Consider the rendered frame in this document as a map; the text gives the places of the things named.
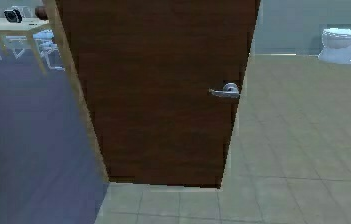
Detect light wooden table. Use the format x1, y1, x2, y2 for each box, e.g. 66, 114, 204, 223
0, 17, 53, 76

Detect black round alarm clock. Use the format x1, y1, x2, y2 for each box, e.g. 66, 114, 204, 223
3, 7, 24, 24

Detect dark brown wooden door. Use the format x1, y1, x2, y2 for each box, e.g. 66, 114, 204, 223
54, 0, 262, 190

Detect silver lever door handle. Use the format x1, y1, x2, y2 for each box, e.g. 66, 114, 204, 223
208, 82, 241, 100

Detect dark brown round ball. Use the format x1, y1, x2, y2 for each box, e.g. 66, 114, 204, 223
34, 5, 49, 21

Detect white toilet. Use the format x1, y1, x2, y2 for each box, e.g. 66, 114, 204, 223
318, 4, 351, 65

